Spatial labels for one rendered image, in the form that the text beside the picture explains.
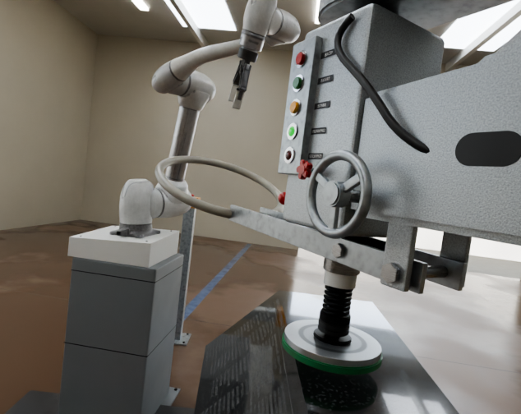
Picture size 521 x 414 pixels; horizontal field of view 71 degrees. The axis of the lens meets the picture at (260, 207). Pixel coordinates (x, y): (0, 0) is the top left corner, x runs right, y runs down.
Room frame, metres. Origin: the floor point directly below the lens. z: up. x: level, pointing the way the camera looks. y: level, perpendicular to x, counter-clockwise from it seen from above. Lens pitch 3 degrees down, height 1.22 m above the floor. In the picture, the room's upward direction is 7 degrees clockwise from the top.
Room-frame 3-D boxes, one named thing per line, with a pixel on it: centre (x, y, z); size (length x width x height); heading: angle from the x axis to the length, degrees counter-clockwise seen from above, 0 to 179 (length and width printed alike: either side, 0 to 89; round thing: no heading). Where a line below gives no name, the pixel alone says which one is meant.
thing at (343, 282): (0.80, -0.19, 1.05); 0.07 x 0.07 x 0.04
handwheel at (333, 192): (0.64, -0.15, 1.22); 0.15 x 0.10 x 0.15; 31
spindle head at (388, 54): (0.74, -0.24, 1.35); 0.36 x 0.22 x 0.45; 31
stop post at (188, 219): (2.71, 0.51, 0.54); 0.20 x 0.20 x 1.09; 1
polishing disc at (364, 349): (0.80, -0.19, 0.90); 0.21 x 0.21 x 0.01
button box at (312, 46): (0.80, -0.06, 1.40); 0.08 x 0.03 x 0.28; 31
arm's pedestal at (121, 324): (1.83, 0.60, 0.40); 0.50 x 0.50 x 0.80; 84
